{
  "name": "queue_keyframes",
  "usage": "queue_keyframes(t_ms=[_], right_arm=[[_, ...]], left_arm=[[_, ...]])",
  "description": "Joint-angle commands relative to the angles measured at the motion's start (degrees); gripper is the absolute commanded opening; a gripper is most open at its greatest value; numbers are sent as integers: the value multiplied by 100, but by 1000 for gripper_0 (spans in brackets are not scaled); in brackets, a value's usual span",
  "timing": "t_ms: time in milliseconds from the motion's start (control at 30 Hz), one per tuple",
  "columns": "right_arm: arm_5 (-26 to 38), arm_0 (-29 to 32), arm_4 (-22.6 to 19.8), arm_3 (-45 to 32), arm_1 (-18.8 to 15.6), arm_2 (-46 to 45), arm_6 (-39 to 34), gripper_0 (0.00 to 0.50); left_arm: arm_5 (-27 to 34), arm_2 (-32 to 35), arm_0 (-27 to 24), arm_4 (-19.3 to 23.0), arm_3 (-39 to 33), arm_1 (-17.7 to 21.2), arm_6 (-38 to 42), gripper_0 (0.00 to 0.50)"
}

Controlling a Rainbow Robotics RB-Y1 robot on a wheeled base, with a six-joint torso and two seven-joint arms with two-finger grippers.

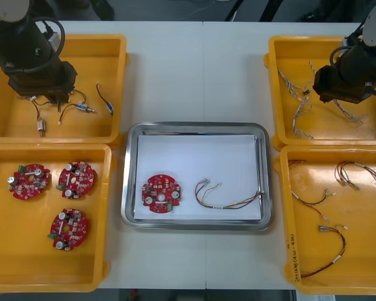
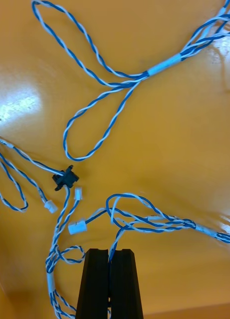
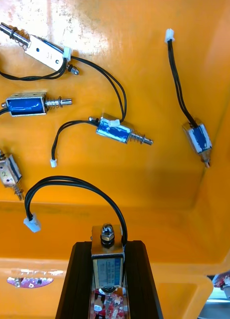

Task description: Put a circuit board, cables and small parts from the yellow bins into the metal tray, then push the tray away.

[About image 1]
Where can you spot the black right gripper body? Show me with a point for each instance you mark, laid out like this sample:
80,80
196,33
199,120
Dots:
335,89

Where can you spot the round red circuit board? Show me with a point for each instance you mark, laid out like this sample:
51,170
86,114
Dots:
81,185
25,189
72,233
153,188

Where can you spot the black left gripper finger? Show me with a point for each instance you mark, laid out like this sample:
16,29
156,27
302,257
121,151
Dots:
52,100
63,101

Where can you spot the black stand leg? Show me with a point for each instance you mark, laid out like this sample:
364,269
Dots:
232,11

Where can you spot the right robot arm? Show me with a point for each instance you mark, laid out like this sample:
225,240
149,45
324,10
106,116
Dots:
357,59

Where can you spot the group of metal solenoids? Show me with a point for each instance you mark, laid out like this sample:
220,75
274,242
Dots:
110,107

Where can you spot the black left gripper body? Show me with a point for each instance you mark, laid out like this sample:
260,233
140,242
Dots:
40,83

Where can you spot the red-black harness, metal terminal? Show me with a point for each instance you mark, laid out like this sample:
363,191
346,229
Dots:
323,228

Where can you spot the white paper sheet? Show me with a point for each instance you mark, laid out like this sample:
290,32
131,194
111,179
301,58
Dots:
194,150

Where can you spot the steel tray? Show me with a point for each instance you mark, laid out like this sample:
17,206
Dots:
128,175

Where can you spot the yellow-orange plastic bin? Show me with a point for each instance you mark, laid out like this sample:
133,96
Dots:
34,276
316,175
97,62
300,50

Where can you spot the blue-label metal solenoid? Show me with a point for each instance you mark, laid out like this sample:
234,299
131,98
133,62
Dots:
81,106

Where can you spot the beige metal solenoid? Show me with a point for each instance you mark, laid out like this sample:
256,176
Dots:
41,125

